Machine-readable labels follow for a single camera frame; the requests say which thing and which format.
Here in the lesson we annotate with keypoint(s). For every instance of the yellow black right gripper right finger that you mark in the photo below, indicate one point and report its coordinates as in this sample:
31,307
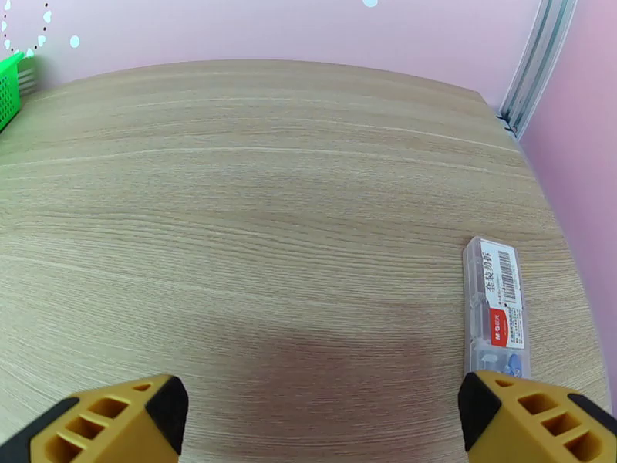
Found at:
530,428

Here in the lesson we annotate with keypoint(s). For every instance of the green plastic basket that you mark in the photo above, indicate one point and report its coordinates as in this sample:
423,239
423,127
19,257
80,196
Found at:
7,90

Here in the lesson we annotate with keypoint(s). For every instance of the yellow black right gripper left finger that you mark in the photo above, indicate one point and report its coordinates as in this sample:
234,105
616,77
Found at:
111,428

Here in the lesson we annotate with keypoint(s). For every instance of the aluminium frame post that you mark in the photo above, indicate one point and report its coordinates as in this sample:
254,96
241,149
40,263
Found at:
537,66

